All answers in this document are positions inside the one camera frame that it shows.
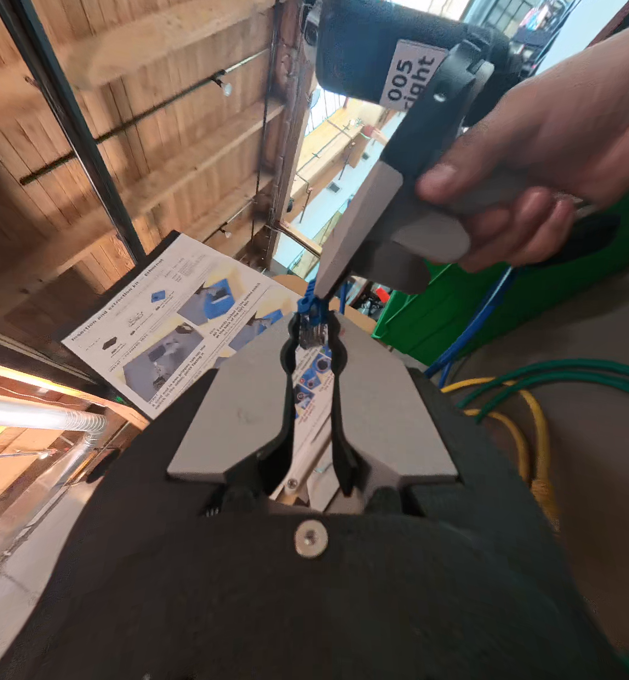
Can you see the printed instruction poster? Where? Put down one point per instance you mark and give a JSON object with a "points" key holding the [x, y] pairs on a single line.
{"points": [[176, 318]]}

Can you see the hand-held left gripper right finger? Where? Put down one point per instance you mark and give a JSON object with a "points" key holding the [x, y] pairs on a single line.
{"points": [[394, 419]]}

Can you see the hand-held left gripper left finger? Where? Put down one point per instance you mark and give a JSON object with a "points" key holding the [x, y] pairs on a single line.
{"points": [[229, 414]]}

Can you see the silver elbow air duct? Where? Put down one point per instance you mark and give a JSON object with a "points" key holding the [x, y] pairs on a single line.
{"points": [[38, 417]]}

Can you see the person's right hand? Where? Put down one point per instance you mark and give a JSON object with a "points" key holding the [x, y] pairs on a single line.
{"points": [[558, 133]]}

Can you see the green plastic bin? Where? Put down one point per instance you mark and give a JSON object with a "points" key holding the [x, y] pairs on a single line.
{"points": [[452, 318]]}

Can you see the white poster stand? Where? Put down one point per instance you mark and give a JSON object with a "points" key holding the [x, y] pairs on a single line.
{"points": [[303, 467]]}

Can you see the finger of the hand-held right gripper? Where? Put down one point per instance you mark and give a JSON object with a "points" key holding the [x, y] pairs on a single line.
{"points": [[362, 223], [388, 265]]}

